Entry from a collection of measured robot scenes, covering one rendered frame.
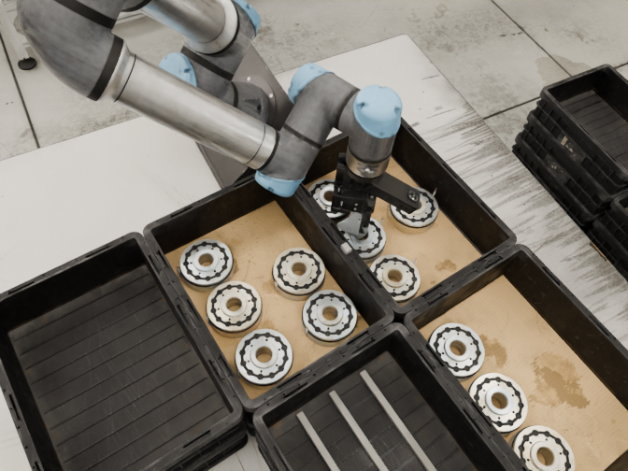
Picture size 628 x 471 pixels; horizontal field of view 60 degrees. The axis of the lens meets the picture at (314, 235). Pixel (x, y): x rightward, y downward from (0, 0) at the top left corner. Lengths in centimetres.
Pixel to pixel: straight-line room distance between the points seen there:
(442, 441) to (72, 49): 83
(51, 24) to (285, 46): 212
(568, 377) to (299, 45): 213
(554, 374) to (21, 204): 122
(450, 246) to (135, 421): 69
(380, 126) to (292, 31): 210
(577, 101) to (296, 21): 148
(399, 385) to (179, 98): 62
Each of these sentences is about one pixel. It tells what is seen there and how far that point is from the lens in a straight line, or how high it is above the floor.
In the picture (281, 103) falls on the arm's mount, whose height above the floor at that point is 92.
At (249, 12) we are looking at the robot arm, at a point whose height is 112.
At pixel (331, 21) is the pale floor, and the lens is 300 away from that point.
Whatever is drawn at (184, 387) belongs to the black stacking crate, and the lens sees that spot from 102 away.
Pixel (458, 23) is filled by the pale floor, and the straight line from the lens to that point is 314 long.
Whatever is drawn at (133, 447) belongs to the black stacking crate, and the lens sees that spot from 101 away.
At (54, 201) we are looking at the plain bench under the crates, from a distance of 144.
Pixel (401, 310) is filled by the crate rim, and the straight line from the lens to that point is 97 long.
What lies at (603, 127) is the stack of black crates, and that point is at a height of 49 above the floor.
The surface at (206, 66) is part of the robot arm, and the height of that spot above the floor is 105.
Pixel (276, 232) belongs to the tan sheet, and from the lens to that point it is 114.
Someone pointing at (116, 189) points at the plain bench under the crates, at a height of 70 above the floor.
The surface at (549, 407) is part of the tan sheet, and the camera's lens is 111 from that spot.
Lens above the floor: 180
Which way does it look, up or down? 58 degrees down
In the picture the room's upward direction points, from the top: 6 degrees clockwise
